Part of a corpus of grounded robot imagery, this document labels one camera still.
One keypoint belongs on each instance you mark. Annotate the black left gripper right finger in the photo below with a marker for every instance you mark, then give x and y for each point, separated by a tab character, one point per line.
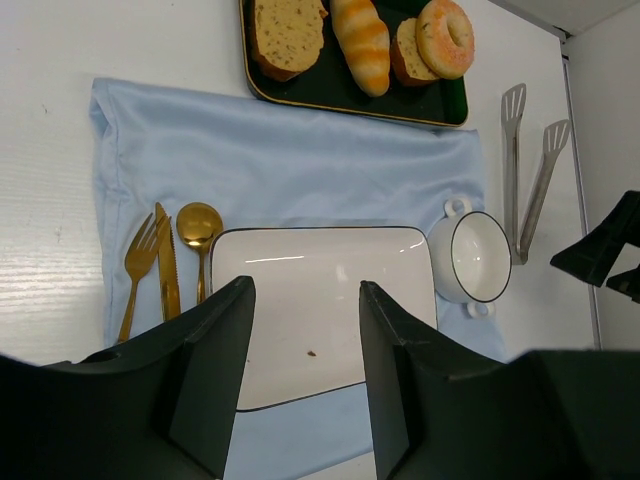
439	410

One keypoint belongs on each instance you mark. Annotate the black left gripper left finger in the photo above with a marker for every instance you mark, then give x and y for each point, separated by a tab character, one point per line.
159	406

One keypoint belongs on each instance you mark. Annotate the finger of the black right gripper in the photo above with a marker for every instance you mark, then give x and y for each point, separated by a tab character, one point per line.
592	258
625	287

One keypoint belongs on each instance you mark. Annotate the striped bread roll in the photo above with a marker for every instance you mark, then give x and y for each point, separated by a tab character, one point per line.
364	40

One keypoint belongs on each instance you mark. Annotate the small bread slice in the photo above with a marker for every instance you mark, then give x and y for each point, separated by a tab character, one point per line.
408	66

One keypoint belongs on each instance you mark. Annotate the large bread slice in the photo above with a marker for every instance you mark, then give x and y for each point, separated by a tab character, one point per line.
286	36

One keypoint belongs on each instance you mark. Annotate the gold knife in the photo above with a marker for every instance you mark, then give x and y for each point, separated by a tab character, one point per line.
168	277

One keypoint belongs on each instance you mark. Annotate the white rectangular plate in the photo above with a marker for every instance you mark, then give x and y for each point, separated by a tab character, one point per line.
306	336

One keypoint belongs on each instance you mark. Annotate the gold spoon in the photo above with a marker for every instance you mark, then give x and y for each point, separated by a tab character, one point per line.
198	224

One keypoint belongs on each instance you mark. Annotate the orange sugared donut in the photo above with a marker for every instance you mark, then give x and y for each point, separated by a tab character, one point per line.
445	39

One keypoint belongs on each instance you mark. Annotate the dark green tray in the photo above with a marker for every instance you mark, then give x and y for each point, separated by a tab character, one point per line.
328	85

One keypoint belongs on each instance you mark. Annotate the white bowl with handles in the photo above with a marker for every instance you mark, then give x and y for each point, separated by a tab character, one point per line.
470	256

